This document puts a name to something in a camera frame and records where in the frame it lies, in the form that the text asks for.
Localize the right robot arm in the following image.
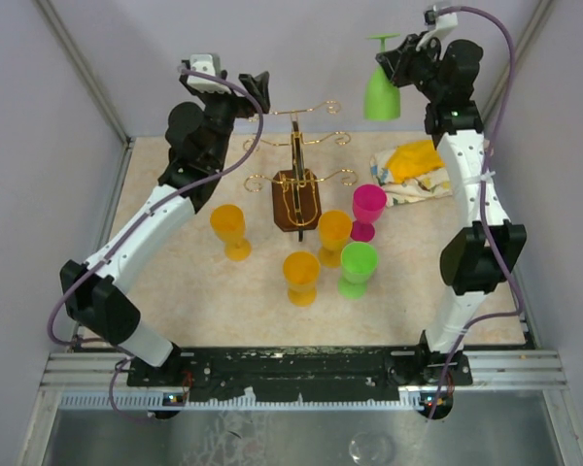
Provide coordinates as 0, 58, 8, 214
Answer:
376, 32, 527, 384

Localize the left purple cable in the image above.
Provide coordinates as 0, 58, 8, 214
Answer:
47, 69, 266, 423

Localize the green wine glass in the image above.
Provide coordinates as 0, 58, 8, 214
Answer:
362, 32, 402, 122
337, 242, 379, 299

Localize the gold wire glass rack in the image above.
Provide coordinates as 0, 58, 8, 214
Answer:
243, 100, 359, 242

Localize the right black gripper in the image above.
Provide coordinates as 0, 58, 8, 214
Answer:
374, 32, 442, 103

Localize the pink wine glass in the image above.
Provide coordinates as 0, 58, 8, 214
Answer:
351, 184, 388, 242

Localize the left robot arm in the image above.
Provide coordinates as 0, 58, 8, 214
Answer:
60, 70, 271, 385

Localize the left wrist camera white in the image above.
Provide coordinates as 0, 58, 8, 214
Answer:
180, 52, 230, 94

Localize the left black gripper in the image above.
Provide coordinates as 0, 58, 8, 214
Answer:
197, 70, 270, 166

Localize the orange wine glass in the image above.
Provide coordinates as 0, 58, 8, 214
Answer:
210, 204, 252, 261
318, 210, 353, 268
283, 251, 321, 307

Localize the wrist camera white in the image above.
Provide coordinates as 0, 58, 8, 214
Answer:
416, 2, 458, 51
180, 52, 230, 94

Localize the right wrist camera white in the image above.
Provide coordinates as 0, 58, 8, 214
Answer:
416, 2, 458, 51

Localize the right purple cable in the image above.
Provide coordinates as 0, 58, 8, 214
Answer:
425, 4, 526, 421

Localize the purple cable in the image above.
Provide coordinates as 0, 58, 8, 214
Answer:
425, 4, 526, 421
47, 69, 266, 423

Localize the white cable duct strip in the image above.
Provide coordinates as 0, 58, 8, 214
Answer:
57, 389, 431, 410

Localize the green wine glass back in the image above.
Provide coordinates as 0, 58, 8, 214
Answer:
362, 32, 402, 122

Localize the green wine glass front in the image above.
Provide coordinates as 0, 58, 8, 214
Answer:
337, 242, 379, 299

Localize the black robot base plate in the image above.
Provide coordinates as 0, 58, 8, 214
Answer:
127, 346, 472, 402

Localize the orange wine glass front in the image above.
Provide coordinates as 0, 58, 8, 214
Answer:
283, 251, 321, 307

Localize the yellow patterned cloth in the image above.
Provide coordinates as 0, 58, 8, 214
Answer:
369, 140, 452, 207

